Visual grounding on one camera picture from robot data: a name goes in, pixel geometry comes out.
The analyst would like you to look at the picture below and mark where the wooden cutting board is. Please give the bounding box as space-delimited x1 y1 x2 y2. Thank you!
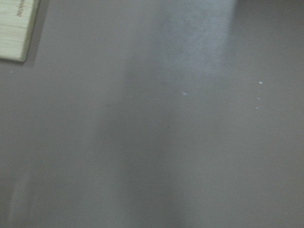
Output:
0 0 39 62

